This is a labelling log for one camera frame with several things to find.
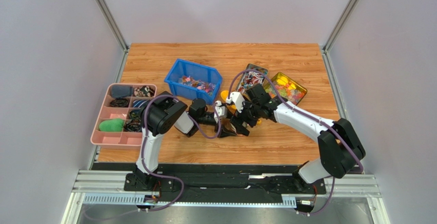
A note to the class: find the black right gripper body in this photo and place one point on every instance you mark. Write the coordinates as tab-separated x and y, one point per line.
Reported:
247	119

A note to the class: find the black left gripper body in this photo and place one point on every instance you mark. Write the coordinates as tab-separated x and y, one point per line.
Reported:
207	120

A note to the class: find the yellow plastic scoop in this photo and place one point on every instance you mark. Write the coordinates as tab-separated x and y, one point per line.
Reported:
232	108

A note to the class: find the blue plastic candy bin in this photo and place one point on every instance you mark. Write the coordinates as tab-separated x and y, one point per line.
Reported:
191	80

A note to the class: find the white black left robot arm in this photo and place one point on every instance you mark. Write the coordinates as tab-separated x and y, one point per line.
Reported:
165	111

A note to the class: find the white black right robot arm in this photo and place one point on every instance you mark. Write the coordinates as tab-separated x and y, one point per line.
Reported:
340	149

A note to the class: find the pink compartment tray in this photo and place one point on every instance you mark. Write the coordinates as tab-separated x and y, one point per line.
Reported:
123	101

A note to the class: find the green plush toy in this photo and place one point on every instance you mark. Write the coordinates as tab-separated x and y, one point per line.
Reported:
112	125

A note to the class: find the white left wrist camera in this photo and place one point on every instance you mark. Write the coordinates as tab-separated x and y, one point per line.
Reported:
220	111

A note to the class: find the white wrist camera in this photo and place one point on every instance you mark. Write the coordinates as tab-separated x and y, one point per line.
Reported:
220	111
237	99

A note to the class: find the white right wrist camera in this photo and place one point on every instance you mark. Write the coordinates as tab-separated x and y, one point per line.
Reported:
237	99

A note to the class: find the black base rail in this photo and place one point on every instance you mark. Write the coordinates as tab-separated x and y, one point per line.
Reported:
222	183

